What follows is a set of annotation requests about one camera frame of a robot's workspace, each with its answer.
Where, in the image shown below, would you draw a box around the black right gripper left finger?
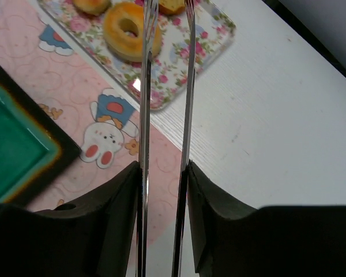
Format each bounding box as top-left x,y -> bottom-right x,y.
0,162 -> 141,276

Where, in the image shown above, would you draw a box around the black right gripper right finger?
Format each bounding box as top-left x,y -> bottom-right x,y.
188,163 -> 346,276

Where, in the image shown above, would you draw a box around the steel tongs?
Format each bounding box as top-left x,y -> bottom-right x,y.
136,1 -> 196,276

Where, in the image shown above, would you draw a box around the brown bread slice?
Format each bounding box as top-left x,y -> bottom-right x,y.
159,0 -> 185,16

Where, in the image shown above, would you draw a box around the square teal black plate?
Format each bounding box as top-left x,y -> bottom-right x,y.
0,66 -> 80,206

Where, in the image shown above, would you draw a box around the pink cartoon placemat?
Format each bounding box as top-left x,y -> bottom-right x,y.
0,0 -> 191,277

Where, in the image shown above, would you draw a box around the floral rectangular tray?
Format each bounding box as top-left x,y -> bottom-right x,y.
38,1 -> 236,110

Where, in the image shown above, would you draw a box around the round orange bun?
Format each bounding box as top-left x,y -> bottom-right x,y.
73,0 -> 111,16

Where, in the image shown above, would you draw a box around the glazed ring doughnut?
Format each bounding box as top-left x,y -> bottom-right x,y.
103,1 -> 162,62

